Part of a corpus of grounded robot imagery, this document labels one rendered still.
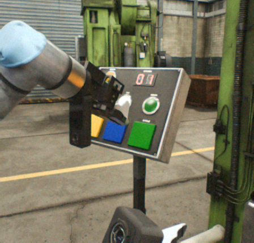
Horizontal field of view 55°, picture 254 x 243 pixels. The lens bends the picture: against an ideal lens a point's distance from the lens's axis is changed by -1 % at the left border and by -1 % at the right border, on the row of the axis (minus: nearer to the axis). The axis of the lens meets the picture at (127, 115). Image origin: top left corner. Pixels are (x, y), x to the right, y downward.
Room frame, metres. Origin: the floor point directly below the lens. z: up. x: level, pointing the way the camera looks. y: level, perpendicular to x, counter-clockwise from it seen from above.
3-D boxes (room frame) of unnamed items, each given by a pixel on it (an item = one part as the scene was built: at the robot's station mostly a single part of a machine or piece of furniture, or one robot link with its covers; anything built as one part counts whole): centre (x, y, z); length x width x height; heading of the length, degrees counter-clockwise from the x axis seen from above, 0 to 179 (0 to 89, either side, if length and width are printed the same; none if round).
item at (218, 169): (0.79, -0.31, 0.80); 0.06 x 0.03 x 0.14; 28
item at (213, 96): (7.39, -2.23, 0.42); 1.89 x 1.20 x 0.85; 21
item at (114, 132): (0.76, 0.04, 1.01); 0.07 x 0.05 x 0.07; 53
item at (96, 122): (0.82, 0.12, 1.01); 0.07 x 0.05 x 0.07; 53
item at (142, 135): (0.70, -0.04, 1.01); 0.07 x 0.05 x 0.07; 53
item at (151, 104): (0.73, -0.07, 1.09); 0.05 x 0.03 x 0.04; 28
